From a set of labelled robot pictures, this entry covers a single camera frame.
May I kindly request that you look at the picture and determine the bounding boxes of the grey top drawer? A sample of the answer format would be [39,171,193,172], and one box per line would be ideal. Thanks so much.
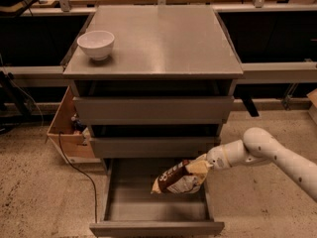
[72,79,235,126]

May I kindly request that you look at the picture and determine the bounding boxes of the grey middle drawer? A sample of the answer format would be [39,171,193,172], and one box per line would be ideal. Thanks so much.
[90,124,220,159]

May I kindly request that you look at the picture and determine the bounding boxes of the grey bottom drawer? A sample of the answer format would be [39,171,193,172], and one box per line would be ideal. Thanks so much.
[90,158,224,238]

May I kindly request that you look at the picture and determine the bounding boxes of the black cable on floor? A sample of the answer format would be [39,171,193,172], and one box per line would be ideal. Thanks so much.
[57,131,99,224]

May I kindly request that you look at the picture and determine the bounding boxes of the grey drawer cabinet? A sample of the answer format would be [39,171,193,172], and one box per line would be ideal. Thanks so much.
[62,5,245,171]

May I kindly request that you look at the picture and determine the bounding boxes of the white bowl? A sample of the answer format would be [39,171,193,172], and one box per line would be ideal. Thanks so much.
[77,31,115,60]

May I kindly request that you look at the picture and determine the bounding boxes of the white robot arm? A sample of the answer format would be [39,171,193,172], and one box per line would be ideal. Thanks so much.
[198,127,317,201]

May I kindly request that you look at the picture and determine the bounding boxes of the brown chip bag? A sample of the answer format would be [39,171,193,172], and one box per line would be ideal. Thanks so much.
[152,160,208,194]

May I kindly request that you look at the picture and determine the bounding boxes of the grey metal rail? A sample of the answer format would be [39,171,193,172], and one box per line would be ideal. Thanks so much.
[1,61,317,87]

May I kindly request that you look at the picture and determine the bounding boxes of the cardboard box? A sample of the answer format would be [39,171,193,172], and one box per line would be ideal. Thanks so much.
[47,87,99,164]

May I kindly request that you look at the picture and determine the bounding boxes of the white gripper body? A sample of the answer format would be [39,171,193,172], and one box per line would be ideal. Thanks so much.
[206,145,231,170]

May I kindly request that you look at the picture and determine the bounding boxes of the grey drawer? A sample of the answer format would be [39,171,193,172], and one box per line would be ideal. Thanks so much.
[72,79,235,126]
[90,124,220,159]
[90,158,224,238]

